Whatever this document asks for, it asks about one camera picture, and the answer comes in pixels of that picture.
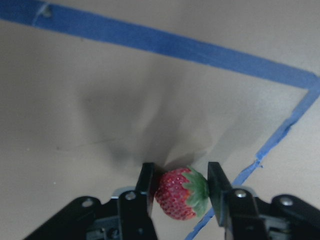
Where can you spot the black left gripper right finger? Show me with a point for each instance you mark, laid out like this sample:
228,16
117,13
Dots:
219,187

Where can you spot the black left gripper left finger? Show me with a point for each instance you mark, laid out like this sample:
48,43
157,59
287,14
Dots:
145,188

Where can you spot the red strawberry plate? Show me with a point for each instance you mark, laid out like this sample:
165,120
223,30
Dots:
183,194

